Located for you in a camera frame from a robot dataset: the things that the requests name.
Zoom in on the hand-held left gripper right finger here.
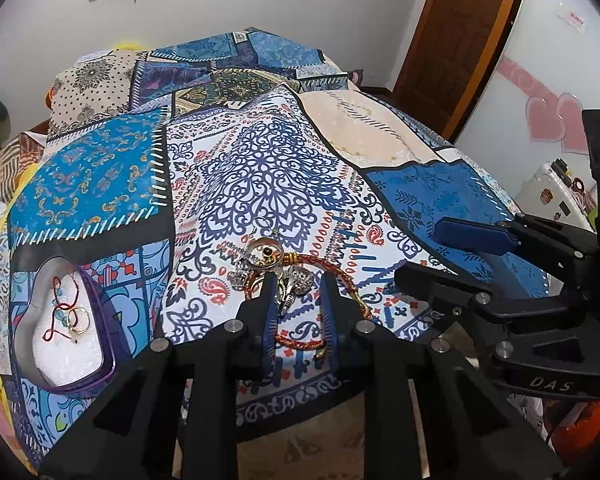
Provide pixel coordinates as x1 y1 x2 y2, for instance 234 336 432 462
320 272 565 480

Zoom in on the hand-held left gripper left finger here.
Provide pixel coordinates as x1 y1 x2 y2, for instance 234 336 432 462
37 274 281 480

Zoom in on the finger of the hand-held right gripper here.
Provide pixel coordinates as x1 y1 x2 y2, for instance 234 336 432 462
433 212 600 262
394 261 600 402

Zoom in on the red and gold braided bracelet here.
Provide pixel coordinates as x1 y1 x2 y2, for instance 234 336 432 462
249 253 372 362

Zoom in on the silver charm earring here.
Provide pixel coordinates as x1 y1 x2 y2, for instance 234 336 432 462
279 265 315 317
229 259 255 292

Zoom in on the gold ring with dark stone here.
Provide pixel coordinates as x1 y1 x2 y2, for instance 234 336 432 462
244 236 282 267

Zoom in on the purple heart-shaped jewelry box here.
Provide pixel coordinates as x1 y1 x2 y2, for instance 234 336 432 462
10 256 119 394

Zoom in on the white suitcase with stickers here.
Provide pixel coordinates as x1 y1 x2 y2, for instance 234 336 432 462
512 159 599 234

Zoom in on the white wardrobe with pink hearts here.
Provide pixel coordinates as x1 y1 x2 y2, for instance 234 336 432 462
452 0 600 202

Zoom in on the blue patchwork printed blanket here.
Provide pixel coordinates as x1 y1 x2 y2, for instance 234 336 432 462
0 26 555 480

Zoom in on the beige patterned sheet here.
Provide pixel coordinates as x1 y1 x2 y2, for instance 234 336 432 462
232 400 376 480

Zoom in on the brown wooden door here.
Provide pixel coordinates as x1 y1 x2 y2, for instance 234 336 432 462
392 0 527 142

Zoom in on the orange cloth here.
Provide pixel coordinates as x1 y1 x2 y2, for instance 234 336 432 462
549 389 600 468

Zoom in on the yellow cloth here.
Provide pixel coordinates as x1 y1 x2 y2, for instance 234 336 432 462
0 157 28 411

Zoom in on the brown striped pillow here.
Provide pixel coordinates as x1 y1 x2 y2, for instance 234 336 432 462
0 131 47 202

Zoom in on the thin red cord bracelet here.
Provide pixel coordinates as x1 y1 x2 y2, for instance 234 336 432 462
42 276 84 344

